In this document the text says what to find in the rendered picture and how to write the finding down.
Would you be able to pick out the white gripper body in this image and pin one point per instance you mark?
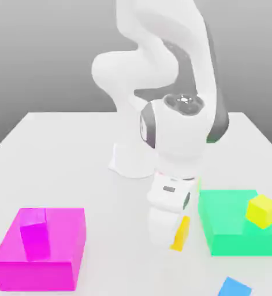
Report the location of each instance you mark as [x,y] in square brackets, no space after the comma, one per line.
[161,227]

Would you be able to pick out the large magenta box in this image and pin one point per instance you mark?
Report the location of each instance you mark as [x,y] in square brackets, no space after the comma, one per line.
[64,242]

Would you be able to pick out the large green box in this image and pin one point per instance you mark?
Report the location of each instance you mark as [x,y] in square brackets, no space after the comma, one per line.
[221,215]

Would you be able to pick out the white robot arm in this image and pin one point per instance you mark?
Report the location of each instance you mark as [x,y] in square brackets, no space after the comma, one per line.
[179,138]

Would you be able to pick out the small magenta cube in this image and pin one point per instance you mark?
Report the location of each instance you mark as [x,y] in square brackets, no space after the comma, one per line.
[35,240]

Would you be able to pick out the small orange cube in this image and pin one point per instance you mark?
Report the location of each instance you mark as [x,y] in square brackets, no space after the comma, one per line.
[181,235]

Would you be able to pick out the small yellow cube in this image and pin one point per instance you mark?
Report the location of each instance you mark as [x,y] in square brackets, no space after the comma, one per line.
[261,211]

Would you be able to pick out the small blue cube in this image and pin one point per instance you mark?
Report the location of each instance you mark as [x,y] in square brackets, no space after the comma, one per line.
[235,288]

